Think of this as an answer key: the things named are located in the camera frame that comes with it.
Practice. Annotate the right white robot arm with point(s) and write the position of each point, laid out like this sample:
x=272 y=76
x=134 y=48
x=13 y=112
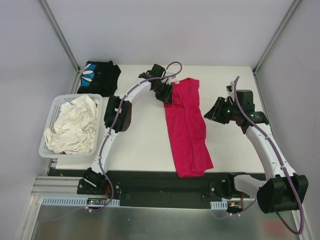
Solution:
x=283 y=189

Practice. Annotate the left aluminium frame post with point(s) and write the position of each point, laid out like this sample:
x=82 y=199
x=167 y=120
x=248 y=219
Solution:
x=58 y=33

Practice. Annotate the left white cable duct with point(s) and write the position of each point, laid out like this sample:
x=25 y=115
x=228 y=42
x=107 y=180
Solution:
x=72 y=201

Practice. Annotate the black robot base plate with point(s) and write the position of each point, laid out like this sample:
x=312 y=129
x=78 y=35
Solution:
x=151 y=189

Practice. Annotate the white cable duct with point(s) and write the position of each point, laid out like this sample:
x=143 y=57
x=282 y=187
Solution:
x=72 y=201
x=219 y=205

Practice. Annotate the right aluminium frame post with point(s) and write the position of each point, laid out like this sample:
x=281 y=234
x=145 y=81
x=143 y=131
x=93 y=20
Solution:
x=276 y=35

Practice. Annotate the pink t shirt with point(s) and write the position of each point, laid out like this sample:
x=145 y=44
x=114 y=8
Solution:
x=187 y=130

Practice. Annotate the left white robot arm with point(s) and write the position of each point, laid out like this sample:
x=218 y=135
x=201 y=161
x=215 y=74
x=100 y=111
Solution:
x=117 y=119

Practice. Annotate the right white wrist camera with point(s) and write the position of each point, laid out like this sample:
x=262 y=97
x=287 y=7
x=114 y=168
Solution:
x=231 y=90

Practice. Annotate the white plastic laundry basket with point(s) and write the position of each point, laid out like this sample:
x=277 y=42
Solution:
x=50 y=120

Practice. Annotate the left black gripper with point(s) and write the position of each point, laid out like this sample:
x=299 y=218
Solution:
x=163 y=89

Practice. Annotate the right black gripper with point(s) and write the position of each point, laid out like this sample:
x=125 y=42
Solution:
x=220 y=110

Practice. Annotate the black folded t shirt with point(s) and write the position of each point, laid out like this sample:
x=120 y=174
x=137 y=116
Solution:
x=99 y=77

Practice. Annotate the right white cable duct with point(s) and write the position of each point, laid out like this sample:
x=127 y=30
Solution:
x=219 y=205

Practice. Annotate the aluminium frame post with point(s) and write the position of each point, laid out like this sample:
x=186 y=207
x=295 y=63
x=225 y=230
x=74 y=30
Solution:
x=276 y=35
x=58 y=33

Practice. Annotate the cream t shirt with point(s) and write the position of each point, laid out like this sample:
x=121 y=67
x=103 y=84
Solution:
x=72 y=125

